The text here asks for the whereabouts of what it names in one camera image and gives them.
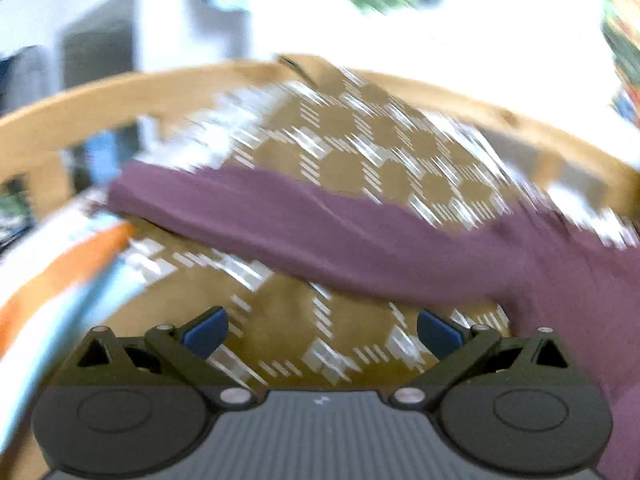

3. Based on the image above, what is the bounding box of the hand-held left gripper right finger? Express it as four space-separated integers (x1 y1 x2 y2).
390 309 576 411

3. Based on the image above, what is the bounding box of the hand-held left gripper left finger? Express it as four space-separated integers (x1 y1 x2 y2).
70 306 256 411

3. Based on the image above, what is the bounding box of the purple garment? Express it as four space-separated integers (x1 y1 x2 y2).
107 162 640 480

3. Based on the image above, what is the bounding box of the orange white blue striped cloth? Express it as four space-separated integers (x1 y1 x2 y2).
0 210 146 461

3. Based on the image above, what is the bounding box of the brown hexagon patterned blanket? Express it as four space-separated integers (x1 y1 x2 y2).
10 55 636 391

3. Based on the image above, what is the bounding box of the dark grey panel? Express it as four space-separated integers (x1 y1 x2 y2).
55 0 139 97

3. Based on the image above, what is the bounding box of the grey furniture piece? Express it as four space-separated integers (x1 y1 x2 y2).
0 45 49 117

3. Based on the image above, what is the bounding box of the wooden bed frame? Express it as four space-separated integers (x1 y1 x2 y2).
0 57 640 221

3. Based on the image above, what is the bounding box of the colourful wall poster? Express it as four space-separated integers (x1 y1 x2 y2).
600 0 640 128

